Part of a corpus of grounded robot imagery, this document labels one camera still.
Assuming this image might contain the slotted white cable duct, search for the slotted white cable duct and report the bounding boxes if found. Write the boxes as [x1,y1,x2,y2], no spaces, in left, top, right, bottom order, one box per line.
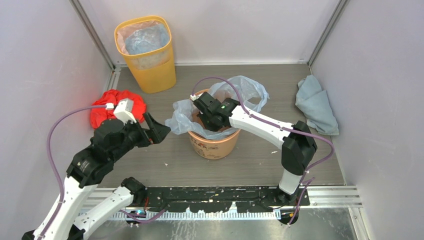
[109,207,282,222]

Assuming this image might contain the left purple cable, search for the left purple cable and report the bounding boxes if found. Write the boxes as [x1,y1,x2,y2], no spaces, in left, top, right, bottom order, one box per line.
[37,104,168,240]

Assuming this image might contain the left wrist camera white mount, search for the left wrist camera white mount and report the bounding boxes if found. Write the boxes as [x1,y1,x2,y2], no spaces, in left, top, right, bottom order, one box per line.
[105,98,137,125]

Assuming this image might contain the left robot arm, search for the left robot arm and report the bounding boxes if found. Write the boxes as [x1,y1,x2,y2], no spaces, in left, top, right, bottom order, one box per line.
[22,112,171,240]

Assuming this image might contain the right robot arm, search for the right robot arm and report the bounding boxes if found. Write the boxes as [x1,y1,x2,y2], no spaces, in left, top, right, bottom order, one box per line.
[190,92,318,206]

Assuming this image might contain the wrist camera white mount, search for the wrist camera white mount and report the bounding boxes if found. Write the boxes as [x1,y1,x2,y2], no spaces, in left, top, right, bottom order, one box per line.
[189,92,203,102]
[105,98,137,125]

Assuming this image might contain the right aluminium frame post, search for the right aluminium frame post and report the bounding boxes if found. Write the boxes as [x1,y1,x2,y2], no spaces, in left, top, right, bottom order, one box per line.
[307,0,350,69]

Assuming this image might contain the red crumpled trash bag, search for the red crumpled trash bag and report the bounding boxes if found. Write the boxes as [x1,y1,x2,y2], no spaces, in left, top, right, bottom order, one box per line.
[89,88,148,130]

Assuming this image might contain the blue bag inside yellow bin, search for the blue bag inside yellow bin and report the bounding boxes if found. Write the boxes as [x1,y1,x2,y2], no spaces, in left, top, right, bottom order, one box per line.
[124,23,171,55]

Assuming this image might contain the yellow mesh trash bin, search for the yellow mesh trash bin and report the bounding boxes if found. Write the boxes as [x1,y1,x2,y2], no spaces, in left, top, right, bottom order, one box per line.
[114,15,177,94]

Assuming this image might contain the folded blue bag in corner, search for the folded blue bag in corner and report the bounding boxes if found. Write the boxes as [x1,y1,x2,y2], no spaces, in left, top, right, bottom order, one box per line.
[295,74,340,136]

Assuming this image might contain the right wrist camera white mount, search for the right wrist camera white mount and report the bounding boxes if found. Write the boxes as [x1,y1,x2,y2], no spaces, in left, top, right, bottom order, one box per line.
[189,92,203,102]

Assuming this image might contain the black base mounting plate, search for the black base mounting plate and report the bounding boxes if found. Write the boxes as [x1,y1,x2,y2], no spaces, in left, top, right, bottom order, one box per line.
[140,186,310,214]

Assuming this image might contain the aluminium frame post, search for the aluminium frame post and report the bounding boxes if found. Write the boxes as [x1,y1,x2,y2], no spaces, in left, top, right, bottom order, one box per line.
[307,0,350,69]
[69,0,116,71]

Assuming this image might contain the orange round trash bin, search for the orange round trash bin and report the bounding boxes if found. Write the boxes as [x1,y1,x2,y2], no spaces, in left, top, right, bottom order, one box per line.
[187,88,242,161]

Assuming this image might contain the left aluminium frame post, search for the left aluminium frame post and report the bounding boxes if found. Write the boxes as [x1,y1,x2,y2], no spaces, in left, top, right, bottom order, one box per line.
[69,0,116,71]

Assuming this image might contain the light blue trash bag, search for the light blue trash bag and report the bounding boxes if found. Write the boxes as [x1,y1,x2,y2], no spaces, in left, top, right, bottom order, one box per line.
[165,75,270,140]

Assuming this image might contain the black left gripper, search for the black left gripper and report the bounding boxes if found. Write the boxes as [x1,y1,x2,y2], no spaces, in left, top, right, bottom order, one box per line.
[109,111,171,162]

